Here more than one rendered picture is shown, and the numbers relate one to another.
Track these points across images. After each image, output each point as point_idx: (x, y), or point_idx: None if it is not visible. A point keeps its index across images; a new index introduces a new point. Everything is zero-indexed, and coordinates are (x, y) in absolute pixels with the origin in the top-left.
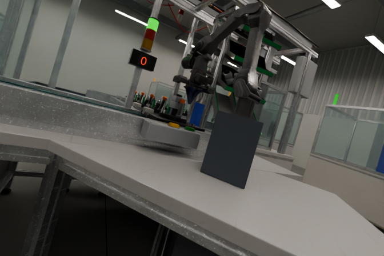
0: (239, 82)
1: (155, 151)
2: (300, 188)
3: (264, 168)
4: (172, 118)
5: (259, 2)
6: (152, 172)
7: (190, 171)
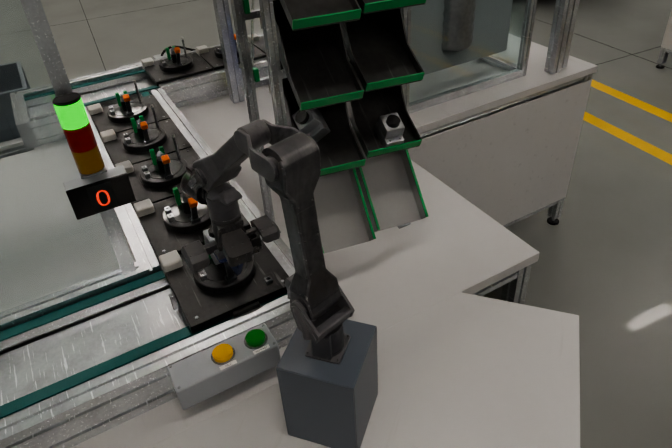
0: (296, 313)
1: (212, 398)
2: (494, 349)
3: (443, 283)
4: (220, 290)
5: (272, 150)
6: None
7: (271, 447)
